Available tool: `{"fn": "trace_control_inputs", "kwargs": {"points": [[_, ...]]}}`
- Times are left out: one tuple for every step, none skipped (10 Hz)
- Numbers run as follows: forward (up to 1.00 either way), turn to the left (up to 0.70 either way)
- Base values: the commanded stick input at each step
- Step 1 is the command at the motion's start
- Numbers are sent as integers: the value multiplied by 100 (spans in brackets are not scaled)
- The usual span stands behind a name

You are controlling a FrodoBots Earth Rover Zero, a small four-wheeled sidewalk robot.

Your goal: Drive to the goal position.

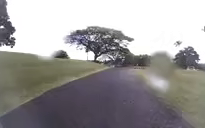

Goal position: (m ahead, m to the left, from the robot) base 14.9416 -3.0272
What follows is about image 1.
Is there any large spreading tree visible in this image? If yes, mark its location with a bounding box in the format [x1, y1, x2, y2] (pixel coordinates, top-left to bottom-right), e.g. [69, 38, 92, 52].
[63, 25, 135, 63]

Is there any row of dark bushes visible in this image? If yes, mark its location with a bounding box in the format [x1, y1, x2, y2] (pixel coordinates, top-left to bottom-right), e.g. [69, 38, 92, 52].
[103, 53, 152, 67]

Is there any small round bush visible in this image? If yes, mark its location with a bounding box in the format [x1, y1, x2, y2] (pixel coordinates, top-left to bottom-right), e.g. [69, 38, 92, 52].
[52, 49, 71, 60]

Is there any dark asphalt path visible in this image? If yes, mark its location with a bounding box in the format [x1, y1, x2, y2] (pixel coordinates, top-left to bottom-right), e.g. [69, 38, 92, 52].
[0, 66, 195, 128]

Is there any short palm tree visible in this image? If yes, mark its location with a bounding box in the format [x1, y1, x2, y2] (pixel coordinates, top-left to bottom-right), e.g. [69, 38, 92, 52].
[173, 40, 183, 51]

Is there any round dark tree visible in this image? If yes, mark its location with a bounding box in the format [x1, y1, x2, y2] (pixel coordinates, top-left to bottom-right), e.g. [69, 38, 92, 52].
[173, 45, 201, 70]

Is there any sloping grass bank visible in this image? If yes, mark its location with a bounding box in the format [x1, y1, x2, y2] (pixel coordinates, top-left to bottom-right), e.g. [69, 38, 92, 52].
[0, 49, 110, 118]

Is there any flat grass field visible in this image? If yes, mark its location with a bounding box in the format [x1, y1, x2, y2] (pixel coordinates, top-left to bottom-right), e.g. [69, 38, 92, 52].
[135, 65, 205, 128]

